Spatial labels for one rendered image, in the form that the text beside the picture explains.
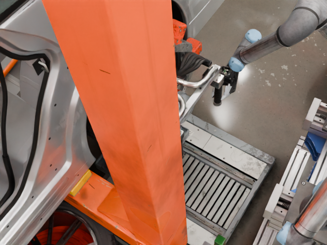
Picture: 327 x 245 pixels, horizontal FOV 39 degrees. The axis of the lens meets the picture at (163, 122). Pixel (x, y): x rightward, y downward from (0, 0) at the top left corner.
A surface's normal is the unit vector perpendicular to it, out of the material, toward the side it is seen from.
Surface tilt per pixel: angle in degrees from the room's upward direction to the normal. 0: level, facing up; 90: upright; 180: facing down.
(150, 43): 90
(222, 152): 0
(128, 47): 90
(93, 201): 0
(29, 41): 81
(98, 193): 0
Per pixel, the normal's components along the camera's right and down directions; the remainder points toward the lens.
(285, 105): -0.07, -0.51
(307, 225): -0.48, 0.18
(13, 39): 0.80, 0.36
